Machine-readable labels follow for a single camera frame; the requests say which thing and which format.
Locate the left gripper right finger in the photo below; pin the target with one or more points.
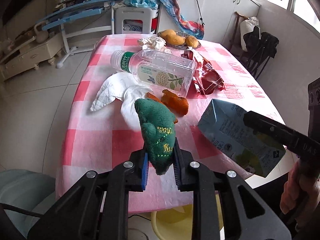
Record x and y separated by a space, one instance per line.
181 163

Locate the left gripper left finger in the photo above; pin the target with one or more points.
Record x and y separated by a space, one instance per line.
138 173

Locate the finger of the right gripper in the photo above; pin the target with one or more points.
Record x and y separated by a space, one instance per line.
296 142

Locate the green plush toy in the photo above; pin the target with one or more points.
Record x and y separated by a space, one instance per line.
157 124

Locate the blue milk carton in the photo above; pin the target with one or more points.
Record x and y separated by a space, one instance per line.
222 124

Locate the white tissue front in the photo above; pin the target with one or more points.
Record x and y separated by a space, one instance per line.
127 110

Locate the white tissue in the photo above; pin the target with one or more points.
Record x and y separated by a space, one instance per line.
113 88
127 110

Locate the yellow plastic trash bin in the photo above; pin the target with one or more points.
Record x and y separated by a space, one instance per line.
175 223

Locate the person's right hand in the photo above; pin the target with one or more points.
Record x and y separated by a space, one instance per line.
296 184

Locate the pink checkered tablecloth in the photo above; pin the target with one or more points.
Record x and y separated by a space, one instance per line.
100 141

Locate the dark wooden chair right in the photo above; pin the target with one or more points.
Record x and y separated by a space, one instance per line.
314 109

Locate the dark wooden folding chair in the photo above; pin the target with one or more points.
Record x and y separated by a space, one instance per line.
254 68

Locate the red snack wrapper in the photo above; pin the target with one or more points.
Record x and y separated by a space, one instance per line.
205 79

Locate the clear plastic water bottle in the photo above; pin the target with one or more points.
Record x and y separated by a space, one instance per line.
156 68

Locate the black clothes on chair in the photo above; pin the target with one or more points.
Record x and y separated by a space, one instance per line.
260 46

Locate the round brown fruit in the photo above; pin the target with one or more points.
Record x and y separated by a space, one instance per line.
191 41

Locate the crumpled tissue near fruit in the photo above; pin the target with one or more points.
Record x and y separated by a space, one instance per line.
153 43

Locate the white plastic bag on chair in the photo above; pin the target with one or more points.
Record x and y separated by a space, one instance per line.
247 26

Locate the yellow mango middle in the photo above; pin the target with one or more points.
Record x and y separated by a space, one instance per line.
175 40

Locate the yellow mango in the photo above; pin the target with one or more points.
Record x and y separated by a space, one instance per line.
175 40
165 33

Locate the yellow mango left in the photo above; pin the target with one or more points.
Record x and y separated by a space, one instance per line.
165 33

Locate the colourful hanging bag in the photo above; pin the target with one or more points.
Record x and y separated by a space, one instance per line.
189 22

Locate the white plastic stool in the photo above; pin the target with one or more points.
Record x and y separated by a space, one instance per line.
131 20

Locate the cream tv cabinet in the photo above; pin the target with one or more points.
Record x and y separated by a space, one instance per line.
29 54

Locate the blue study desk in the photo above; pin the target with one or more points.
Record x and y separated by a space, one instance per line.
73 10

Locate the beige kettlebell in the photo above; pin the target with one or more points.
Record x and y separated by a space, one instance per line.
41 35

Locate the blue crumpled cloth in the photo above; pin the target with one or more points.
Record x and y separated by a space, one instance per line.
152 4

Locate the white wall cabinet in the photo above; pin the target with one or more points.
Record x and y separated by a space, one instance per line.
219 17

